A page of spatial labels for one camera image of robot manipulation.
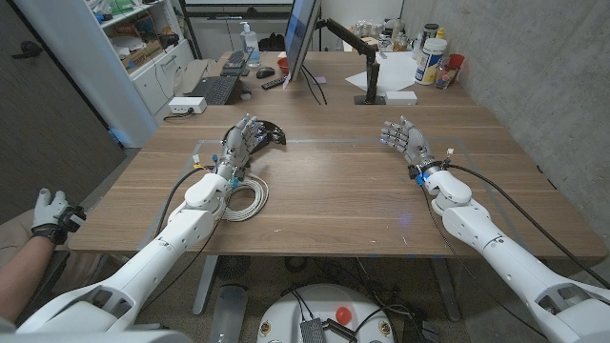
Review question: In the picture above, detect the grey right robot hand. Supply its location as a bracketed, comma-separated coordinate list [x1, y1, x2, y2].
[379, 115, 442, 177]

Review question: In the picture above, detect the person's white gloved hand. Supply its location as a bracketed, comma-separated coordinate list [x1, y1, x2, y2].
[30, 188, 71, 245]

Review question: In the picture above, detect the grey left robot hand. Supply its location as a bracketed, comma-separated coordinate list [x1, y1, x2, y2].
[213, 112, 268, 180]

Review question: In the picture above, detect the white Ethernet cable coil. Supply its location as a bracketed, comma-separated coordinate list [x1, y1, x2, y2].
[219, 171, 271, 223]

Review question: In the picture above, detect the person's bare forearm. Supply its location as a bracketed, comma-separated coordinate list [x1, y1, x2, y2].
[0, 235, 56, 325]

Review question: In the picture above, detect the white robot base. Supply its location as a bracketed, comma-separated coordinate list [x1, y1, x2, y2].
[255, 284, 396, 343]

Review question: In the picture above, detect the black hand tracker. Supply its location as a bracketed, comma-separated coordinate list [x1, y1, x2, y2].
[56, 204, 88, 234]

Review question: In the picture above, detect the clear hand sanitizer bottle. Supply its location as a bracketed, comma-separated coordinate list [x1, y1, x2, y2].
[239, 21, 262, 68]

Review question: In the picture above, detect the black curved metal part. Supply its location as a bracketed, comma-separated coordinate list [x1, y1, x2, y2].
[221, 119, 288, 156]

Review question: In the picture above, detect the flat white box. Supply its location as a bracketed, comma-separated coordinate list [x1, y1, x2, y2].
[383, 90, 418, 106]

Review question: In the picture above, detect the large black keyboard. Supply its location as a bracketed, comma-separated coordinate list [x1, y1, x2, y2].
[188, 74, 239, 106]

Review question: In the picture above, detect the white power strip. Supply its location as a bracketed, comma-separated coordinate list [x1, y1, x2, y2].
[168, 96, 208, 115]

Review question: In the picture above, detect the clear drinking glass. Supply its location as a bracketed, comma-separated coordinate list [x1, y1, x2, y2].
[434, 64, 458, 91]

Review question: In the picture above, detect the black remote control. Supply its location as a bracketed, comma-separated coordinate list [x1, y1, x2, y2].
[260, 75, 288, 91]

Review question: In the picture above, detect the white paper sheet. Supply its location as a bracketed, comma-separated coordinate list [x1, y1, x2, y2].
[344, 50, 419, 94]

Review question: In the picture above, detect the beige cloth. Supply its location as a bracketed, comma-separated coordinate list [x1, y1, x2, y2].
[182, 58, 214, 95]

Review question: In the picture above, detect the white wipes canister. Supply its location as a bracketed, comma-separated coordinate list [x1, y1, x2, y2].
[414, 37, 448, 87]

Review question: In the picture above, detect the small black keyboard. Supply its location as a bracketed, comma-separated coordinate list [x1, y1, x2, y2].
[219, 49, 254, 77]

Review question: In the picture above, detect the black bag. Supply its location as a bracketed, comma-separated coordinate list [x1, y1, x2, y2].
[259, 32, 286, 52]

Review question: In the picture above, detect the round black fan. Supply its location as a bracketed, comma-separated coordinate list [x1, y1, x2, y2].
[214, 255, 253, 281]

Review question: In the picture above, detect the computer monitor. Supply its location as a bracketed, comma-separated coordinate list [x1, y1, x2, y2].
[284, 0, 323, 82]

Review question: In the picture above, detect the cardboard box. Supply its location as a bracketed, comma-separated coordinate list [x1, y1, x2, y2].
[112, 21, 166, 72]

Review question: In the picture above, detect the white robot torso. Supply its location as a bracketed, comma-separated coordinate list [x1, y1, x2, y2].
[0, 323, 192, 343]

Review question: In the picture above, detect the grey table leg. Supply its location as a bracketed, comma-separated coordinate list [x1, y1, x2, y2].
[192, 255, 219, 316]
[431, 256, 462, 323]

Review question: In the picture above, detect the white shelf cabinet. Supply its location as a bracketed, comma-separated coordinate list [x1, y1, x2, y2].
[13, 0, 196, 149]

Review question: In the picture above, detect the grey floor plate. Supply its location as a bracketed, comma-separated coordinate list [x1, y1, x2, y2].
[208, 284, 249, 343]

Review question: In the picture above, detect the grey heatsink box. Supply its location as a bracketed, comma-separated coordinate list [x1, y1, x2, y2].
[299, 317, 328, 343]

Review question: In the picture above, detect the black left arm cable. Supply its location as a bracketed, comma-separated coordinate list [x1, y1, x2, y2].
[154, 164, 218, 237]

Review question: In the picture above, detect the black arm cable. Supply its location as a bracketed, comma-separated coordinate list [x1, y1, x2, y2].
[154, 164, 218, 237]
[445, 163, 610, 290]

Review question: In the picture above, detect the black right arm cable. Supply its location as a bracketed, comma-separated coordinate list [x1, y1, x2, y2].
[445, 163, 610, 290]

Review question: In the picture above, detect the black door handle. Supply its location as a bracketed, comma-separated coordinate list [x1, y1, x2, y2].
[11, 40, 44, 61]

